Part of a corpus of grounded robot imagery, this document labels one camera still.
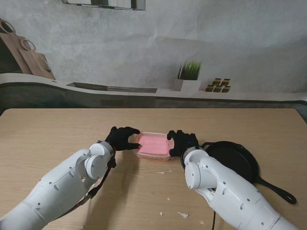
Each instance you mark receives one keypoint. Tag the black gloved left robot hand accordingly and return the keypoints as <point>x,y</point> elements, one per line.
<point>120,141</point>

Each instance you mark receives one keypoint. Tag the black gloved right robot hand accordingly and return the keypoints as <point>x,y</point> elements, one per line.
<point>183,143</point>

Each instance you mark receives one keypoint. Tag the clear plastic lid pink sheet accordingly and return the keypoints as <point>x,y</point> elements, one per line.
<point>153,145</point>

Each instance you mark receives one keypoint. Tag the white paper food container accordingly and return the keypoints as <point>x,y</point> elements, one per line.
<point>153,158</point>

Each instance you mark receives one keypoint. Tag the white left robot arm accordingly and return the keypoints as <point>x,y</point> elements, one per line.
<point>67,182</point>

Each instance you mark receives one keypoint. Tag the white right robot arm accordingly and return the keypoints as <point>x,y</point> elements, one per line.
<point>220,187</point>

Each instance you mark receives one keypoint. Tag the black cast iron skillet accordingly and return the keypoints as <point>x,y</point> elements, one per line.
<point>230,163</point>

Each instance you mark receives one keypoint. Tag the dark glass cooktop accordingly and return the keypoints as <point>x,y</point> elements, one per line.
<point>112,88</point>

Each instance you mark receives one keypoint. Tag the white block on floor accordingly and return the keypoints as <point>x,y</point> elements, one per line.
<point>189,72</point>

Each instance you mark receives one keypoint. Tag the white kitchen counter grey front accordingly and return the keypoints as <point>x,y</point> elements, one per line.
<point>36,93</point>

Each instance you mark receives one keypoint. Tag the small wooden cutting board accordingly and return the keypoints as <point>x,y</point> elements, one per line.
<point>36,64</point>

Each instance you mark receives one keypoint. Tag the large wooden cutting board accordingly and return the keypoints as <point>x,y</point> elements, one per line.
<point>9,48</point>

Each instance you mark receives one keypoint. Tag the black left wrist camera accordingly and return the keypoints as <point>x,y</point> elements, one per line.
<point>112,161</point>

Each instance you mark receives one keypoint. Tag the dark wall shelf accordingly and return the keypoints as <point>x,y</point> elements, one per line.
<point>103,3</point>

